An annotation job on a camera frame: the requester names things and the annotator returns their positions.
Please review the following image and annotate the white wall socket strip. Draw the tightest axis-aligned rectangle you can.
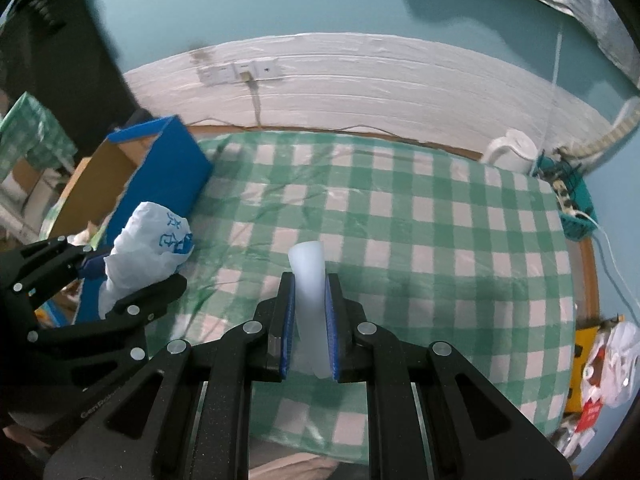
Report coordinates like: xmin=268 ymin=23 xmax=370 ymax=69
xmin=198 ymin=58 xmax=283 ymax=86

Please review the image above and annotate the grey power cable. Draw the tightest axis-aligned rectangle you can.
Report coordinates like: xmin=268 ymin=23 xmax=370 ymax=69
xmin=184 ymin=77 xmax=482 ymax=156

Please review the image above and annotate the striped flexible hose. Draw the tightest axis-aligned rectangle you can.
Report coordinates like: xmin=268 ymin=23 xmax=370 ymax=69
xmin=554 ymin=104 xmax=640 ymax=162

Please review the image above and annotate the white power strip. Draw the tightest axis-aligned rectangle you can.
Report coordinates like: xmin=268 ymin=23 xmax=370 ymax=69
xmin=551 ymin=179 xmax=580 ymax=218

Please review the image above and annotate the white electric kettle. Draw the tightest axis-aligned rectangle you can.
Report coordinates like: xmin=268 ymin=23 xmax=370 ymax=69
xmin=480 ymin=129 xmax=538 ymax=174

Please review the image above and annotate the teal basket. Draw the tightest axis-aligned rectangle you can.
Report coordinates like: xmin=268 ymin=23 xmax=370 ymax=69
xmin=534 ymin=152 xmax=598 ymax=242

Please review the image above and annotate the white charger cable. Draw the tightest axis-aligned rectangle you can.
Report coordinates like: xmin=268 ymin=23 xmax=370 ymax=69
xmin=574 ymin=209 xmax=640 ymax=311

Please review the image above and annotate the green checkered tablecloth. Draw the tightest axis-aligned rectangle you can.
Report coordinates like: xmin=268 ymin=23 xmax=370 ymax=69
xmin=147 ymin=132 xmax=575 ymax=434

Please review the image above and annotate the blue cardboard box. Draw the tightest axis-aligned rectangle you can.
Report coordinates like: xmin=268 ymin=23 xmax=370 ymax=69
xmin=43 ymin=116 xmax=214 ymax=323

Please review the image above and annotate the yellow box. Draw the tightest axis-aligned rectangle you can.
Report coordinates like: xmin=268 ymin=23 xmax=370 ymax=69
xmin=564 ymin=326 xmax=599 ymax=414

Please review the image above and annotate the white red plastic bag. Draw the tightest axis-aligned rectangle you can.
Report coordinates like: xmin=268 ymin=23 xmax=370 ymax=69
xmin=579 ymin=321 xmax=639 ymax=429

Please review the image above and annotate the white blue printed plastic bag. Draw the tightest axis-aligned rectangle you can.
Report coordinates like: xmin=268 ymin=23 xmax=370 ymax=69
xmin=98 ymin=202 xmax=194 ymax=318

